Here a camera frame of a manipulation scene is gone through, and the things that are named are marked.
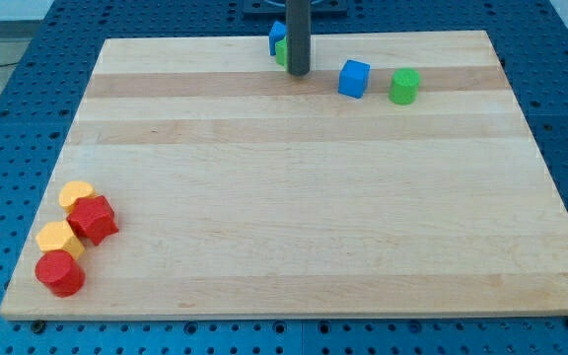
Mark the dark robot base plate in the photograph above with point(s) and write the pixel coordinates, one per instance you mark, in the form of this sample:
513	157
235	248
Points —
277	7

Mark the green cylinder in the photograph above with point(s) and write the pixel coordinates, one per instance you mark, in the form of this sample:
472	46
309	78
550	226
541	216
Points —
404	86

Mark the light wooden board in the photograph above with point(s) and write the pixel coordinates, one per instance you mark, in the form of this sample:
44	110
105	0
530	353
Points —
241	192

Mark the green star block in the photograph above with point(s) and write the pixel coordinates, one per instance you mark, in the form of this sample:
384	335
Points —
281	52

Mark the blue cube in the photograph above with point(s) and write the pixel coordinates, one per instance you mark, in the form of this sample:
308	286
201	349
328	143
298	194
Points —
353	79

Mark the yellow hexagon block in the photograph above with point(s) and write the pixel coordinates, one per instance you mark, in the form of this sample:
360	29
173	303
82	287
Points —
59	236

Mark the blue block behind rod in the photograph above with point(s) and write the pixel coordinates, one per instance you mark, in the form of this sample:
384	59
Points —
277	32

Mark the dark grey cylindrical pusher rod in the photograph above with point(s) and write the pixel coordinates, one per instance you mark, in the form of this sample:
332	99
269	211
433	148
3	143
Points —
298	23

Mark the red cylinder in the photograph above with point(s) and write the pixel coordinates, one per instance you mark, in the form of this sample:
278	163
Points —
60	273

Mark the yellow heart block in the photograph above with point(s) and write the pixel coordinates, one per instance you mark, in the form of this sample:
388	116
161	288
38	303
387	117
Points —
72	191

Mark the red star block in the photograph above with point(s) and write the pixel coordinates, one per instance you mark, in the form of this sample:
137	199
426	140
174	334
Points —
93	219

